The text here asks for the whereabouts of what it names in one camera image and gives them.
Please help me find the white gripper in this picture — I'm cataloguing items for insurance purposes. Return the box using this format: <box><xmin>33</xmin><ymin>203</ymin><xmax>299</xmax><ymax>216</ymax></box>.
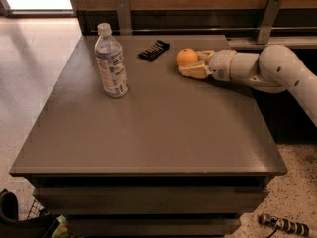
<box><xmin>178</xmin><ymin>50</ymin><xmax>236</xmax><ymax>81</ymax></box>

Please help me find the orange fruit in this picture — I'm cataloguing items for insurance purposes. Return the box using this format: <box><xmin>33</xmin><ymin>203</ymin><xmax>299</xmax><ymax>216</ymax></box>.
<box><xmin>176</xmin><ymin>48</ymin><xmax>198</xmax><ymax>66</ymax></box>

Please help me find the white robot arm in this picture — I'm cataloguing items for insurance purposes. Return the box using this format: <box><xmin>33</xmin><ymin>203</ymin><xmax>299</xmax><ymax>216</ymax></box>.
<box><xmin>176</xmin><ymin>45</ymin><xmax>317</xmax><ymax>126</ymax></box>

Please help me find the black rxbar chocolate wrapper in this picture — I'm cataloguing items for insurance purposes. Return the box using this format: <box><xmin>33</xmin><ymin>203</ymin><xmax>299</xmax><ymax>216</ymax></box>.
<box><xmin>138</xmin><ymin>40</ymin><xmax>170</xmax><ymax>62</ymax></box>

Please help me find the clear plastic water bottle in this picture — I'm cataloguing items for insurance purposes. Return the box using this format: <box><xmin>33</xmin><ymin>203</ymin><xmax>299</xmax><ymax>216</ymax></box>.
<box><xmin>95</xmin><ymin>23</ymin><xmax>129</xmax><ymax>98</ymax></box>

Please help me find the dark grey drawer cabinet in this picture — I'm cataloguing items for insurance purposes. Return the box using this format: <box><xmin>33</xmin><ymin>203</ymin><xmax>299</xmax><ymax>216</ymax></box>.
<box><xmin>11</xmin><ymin>36</ymin><xmax>286</xmax><ymax>238</ymax></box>

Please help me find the black white striped tool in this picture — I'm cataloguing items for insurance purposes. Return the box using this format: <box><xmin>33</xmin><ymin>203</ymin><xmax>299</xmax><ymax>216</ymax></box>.
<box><xmin>258</xmin><ymin>213</ymin><xmax>317</xmax><ymax>238</ymax></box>

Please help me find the black basket with items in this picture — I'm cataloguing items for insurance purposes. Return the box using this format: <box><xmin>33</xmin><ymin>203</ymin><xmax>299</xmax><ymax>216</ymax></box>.
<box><xmin>0</xmin><ymin>189</ymin><xmax>78</xmax><ymax>238</ymax></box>

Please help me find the horizontal metal rail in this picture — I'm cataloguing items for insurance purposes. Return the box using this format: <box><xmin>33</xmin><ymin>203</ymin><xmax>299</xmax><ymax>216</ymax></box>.
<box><xmin>88</xmin><ymin>26</ymin><xmax>317</xmax><ymax>34</ymax></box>

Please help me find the right metal wall bracket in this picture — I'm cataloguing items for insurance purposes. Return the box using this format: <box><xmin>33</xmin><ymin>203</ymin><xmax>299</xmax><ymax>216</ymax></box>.
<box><xmin>255</xmin><ymin>0</ymin><xmax>283</xmax><ymax>45</ymax></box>

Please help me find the metal wall bracket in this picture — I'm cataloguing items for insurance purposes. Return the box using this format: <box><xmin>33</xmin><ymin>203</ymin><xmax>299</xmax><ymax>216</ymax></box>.
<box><xmin>255</xmin><ymin>0</ymin><xmax>283</xmax><ymax>45</ymax></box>
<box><xmin>115</xmin><ymin>0</ymin><xmax>132</xmax><ymax>35</ymax></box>

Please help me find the left metal wall bracket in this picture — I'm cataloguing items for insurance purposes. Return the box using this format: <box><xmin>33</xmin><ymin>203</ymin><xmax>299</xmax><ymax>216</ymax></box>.
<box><xmin>115</xmin><ymin>0</ymin><xmax>132</xmax><ymax>35</ymax></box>

